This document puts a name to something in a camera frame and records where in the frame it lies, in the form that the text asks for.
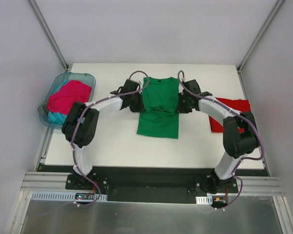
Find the white cable duct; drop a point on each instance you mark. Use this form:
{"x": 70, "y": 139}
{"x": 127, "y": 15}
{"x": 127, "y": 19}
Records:
{"x": 68, "y": 196}
{"x": 204, "y": 200}

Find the aluminium frame rail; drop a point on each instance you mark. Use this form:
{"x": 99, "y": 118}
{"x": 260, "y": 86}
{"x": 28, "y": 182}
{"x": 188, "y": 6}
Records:
{"x": 251, "y": 185}

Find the green t shirt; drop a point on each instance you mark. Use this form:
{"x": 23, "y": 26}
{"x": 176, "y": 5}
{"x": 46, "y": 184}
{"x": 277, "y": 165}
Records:
{"x": 160, "y": 99}

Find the left corner aluminium post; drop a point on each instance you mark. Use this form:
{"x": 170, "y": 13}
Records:
{"x": 47, "y": 32}

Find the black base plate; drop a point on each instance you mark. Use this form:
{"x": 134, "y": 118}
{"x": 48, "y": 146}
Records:
{"x": 154, "y": 185}

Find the left white cable duct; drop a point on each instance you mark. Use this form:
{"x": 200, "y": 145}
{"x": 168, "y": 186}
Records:
{"x": 68, "y": 196}

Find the pink t shirt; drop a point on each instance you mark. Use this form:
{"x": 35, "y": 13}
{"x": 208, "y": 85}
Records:
{"x": 62, "y": 100}

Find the blue plastic bin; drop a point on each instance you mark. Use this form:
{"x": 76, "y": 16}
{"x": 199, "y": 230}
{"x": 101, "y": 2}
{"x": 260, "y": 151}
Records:
{"x": 85, "y": 78}

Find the right white cable duct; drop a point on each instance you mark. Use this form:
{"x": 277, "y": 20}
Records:
{"x": 204, "y": 200}

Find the grey t shirt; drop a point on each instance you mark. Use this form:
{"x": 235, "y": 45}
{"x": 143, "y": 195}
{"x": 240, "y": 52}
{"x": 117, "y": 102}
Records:
{"x": 42, "y": 109}

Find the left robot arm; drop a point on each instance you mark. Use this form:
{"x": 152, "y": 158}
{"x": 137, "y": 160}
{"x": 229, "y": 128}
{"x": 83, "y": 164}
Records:
{"x": 80, "y": 125}

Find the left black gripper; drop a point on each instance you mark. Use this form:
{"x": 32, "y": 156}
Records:
{"x": 138, "y": 103}

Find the folded red t shirt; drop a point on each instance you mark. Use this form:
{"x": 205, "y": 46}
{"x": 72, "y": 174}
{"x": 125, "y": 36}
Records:
{"x": 237, "y": 104}

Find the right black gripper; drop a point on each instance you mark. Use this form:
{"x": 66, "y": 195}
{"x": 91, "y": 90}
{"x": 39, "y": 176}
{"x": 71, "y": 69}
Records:
{"x": 181, "y": 103}

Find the teal t shirt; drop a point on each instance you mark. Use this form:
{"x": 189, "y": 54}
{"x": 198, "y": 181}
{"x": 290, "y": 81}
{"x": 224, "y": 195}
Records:
{"x": 56, "y": 117}

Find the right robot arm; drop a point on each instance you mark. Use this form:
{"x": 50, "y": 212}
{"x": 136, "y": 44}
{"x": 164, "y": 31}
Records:
{"x": 240, "y": 135}

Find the right corner aluminium post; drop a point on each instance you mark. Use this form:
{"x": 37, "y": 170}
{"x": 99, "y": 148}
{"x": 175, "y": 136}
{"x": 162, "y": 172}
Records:
{"x": 259, "y": 36}

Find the corner aluminium post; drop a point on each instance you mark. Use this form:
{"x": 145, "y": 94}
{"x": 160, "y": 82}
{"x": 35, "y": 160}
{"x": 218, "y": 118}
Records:
{"x": 259, "y": 36}
{"x": 47, "y": 32}

